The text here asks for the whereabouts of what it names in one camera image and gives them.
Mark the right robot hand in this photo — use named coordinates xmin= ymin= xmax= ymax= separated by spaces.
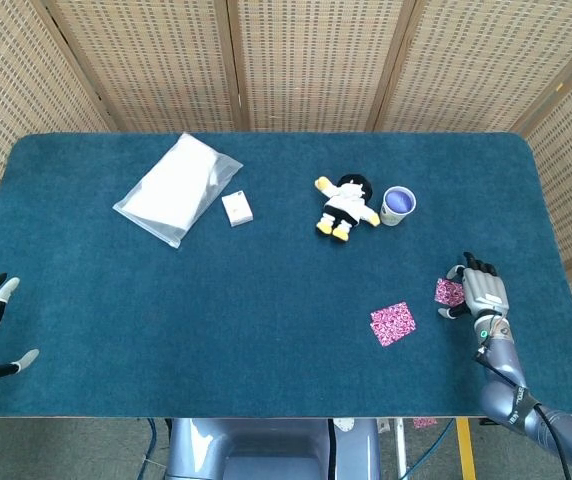
xmin=435 ymin=251 xmax=511 ymax=321

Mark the floral paper cup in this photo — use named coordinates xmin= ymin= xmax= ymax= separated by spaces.
xmin=380 ymin=185 xmax=417 ymax=228

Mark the black and white plush doll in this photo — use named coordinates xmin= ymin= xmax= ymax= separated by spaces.
xmin=314 ymin=173 xmax=382 ymax=244

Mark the white stand leg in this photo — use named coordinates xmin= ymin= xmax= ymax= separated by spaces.
xmin=378 ymin=418 xmax=410 ymax=480

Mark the teal table cloth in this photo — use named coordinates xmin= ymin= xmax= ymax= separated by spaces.
xmin=0 ymin=131 xmax=572 ymax=419

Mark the white plastic bag package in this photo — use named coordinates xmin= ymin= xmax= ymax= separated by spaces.
xmin=112 ymin=131 xmax=245 ymax=250

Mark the small white box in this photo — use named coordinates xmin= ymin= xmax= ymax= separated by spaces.
xmin=220 ymin=190 xmax=255 ymax=229

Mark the blue-grey robot torso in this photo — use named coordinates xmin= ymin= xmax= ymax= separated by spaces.
xmin=164 ymin=417 xmax=382 ymax=480

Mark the woven wooden folding screen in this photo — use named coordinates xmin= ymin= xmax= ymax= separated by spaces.
xmin=0 ymin=0 xmax=572 ymax=426

